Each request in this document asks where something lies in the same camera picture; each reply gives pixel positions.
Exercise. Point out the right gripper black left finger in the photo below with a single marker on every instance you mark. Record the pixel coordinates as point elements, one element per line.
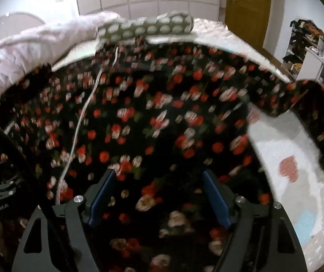
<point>55,238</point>

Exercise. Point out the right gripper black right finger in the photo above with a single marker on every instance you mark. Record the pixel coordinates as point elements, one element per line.
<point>261,238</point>

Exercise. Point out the black red floral dress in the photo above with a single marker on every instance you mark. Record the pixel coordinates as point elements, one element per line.
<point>159,116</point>

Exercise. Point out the quilted heart pattern bedspread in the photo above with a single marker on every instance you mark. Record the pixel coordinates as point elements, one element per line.
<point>288,152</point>

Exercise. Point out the pink white fleece blanket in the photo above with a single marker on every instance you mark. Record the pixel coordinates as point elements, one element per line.
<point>24,52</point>

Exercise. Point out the curved white headboard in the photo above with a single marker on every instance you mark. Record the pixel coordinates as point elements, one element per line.
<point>14,23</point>

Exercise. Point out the white cluttered shelf unit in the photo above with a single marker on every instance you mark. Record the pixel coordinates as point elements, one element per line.
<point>303,59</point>

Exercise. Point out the olive polka dot pillow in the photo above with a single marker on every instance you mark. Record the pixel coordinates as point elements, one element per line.
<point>147,28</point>

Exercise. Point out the brown wooden door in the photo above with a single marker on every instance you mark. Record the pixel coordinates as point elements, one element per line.
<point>248,19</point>

